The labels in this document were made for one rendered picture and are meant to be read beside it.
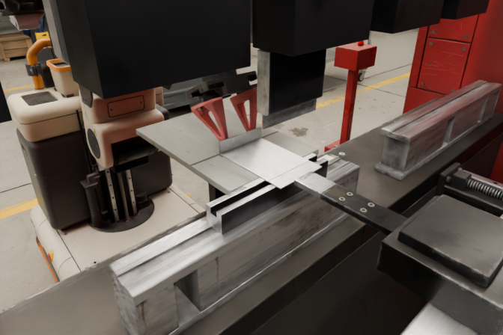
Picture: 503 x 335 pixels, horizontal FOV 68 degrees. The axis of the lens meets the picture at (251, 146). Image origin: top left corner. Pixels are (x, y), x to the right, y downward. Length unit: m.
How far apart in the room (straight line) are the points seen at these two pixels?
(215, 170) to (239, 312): 0.19
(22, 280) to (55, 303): 1.45
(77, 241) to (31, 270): 0.45
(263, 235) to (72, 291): 0.26
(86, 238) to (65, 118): 0.48
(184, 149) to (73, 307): 0.26
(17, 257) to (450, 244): 1.98
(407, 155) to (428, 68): 0.58
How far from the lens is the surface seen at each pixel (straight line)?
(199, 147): 0.59
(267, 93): 0.43
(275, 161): 0.55
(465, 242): 0.40
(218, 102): 0.55
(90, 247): 1.60
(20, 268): 2.08
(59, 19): 0.34
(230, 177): 0.51
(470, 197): 0.88
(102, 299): 0.55
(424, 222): 0.41
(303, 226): 0.56
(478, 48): 1.26
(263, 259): 0.52
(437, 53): 1.31
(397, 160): 0.80
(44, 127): 1.50
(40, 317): 0.56
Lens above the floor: 1.27
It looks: 27 degrees down
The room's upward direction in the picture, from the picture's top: straight up
